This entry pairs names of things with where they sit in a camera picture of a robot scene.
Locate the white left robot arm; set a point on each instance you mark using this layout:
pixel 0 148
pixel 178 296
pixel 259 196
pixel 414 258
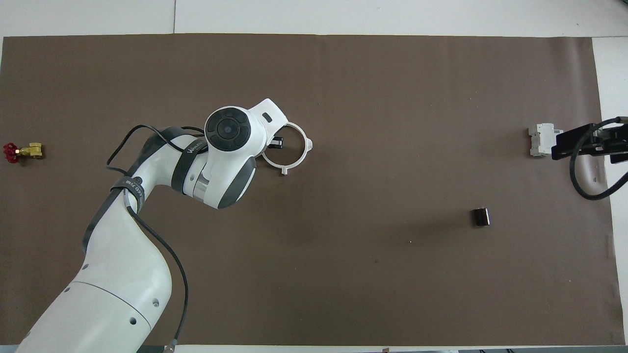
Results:
pixel 117 274

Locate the small dark brown block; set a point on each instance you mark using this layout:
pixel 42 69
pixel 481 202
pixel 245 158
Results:
pixel 481 217

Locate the white half pipe clamp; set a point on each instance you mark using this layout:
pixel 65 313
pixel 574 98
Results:
pixel 269 159
pixel 305 147

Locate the white circuit breaker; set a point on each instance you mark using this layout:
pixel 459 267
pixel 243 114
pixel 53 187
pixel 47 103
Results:
pixel 539 139

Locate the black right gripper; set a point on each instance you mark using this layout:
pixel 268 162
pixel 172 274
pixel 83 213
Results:
pixel 569 143

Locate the brown table mat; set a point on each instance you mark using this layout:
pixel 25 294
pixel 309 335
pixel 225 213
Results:
pixel 373 274

